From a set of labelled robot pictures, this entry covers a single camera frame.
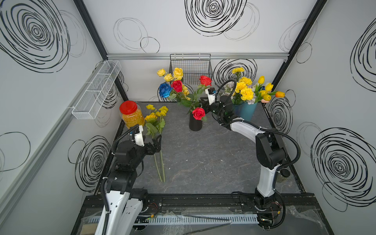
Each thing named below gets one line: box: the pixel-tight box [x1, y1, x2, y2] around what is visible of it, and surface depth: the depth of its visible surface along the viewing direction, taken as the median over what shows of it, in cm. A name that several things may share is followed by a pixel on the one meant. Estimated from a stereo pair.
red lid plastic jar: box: [119, 100, 145, 130], surface depth 98 cm
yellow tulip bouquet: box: [254, 75, 286, 104], surface depth 82 cm
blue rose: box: [158, 82, 173, 98], surface depth 68 cm
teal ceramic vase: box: [232, 102, 258, 121], surface depth 98 cm
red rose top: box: [170, 75, 213, 93], surface depth 70 cm
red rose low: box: [191, 107, 206, 121], surface depth 65 cm
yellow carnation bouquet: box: [221, 67, 256, 106], surface depth 82 cm
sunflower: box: [144, 112, 159, 138], surface depth 104 cm
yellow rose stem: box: [156, 67, 191, 101], surface depth 78 cm
